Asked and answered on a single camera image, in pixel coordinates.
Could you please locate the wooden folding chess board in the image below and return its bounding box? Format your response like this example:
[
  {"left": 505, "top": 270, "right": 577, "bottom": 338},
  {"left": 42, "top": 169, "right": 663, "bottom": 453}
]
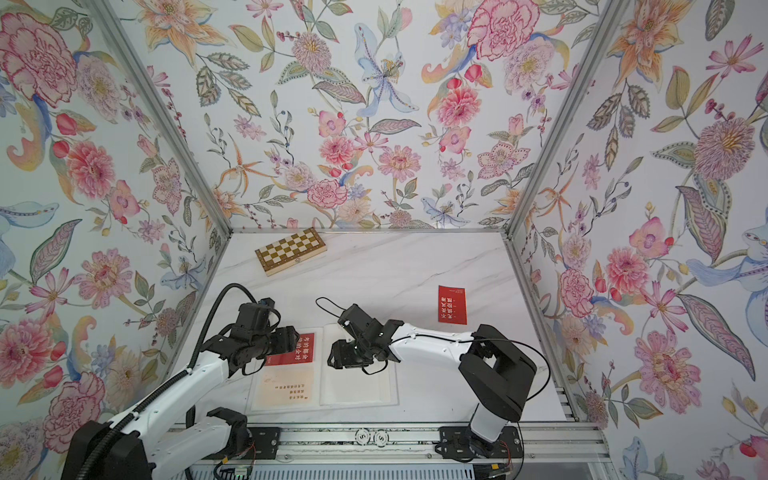
[{"left": 255, "top": 228, "right": 327, "bottom": 276}]

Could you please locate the aluminium corner post right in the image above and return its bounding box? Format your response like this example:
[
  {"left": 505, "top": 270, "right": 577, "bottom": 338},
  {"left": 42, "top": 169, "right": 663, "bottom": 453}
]
[{"left": 504, "top": 1, "right": 630, "bottom": 240}]

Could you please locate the aluminium corner post left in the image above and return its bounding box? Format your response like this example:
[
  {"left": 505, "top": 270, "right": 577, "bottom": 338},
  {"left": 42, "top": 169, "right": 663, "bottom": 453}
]
[{"left": 83, "top": 0, "right": 233, "bottom": 240}]

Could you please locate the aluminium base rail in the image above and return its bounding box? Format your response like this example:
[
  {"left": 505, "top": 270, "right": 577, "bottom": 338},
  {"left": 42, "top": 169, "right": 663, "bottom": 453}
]
[{"left": 95, "top": 421, "right": 619, "bottom": 480}]

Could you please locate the white photo album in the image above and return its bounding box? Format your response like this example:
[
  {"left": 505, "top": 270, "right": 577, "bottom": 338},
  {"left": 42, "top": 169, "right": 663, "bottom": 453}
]
[{"left": 247, "top": 324, "right": 399, "bottom": 415}]

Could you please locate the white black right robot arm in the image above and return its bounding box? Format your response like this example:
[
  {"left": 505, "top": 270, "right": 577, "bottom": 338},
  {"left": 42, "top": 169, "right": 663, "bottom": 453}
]
[{"left": 327, "top": 304, "right": 538, "bottom": 457}]

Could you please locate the thin black right cable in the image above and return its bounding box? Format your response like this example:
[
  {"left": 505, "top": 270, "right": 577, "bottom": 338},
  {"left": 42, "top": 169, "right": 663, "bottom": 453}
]
[{"left": 314, "top": 296, "right": 552, "bottom": 480}]

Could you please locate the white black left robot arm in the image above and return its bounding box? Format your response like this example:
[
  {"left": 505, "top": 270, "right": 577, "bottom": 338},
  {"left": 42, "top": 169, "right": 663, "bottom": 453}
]
[{"left": 62, "top": 299, "right": 300, "bottom": 479}]

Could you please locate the red card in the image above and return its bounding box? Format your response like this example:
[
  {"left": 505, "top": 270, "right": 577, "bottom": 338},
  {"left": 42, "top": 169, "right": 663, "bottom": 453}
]
[
  {"left": 266, "top": 332, "right": 317, "bottom": 366},
  {"left": 438, "top": 286, "right": 468, "bottom": 325}
]

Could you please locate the beige card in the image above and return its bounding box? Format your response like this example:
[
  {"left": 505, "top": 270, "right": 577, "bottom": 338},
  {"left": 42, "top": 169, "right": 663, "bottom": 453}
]
[{"left": 253, "top": 365, "right": 315, "bottom": 410}]

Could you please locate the black corrugated left cable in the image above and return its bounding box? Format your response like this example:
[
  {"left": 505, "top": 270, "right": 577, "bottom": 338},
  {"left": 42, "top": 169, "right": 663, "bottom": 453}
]
[{"left": 74, "top": 283, "right": 259, "bottom": 480}]

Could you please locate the aluminium corner post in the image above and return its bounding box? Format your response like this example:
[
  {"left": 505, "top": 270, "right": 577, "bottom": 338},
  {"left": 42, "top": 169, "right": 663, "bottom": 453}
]
[
  {"left": 504, "top": 1, "right": 630, "bottom": 240},
  {"left": 83, "top": 0, "right": 233, "bottom": 240}
]

